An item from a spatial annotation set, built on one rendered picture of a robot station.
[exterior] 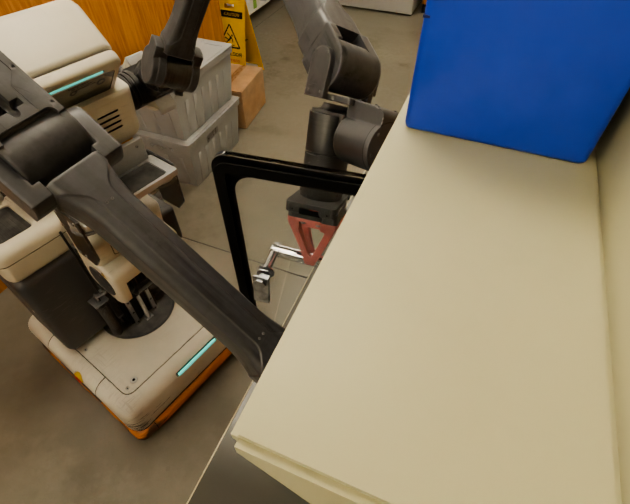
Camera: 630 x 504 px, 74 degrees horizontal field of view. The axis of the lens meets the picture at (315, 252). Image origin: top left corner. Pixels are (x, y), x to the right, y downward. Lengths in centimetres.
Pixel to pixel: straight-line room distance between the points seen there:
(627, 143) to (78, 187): 43
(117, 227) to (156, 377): 118
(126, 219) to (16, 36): 54
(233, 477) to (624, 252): 64
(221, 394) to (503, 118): 168
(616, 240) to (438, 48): 12
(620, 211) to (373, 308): 12
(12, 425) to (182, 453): 69
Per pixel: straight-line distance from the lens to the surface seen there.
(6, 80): 53
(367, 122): 48
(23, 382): 217
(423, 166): 23
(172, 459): 178
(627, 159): 24
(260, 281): 56
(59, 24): 96
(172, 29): 97
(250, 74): 327
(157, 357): 164
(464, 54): 24
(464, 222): 21
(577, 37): 24
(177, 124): 246
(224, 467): 74
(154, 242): 45
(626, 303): 19
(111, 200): 46
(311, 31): 56
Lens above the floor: 165
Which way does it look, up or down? 48 degrees down
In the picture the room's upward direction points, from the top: straight up
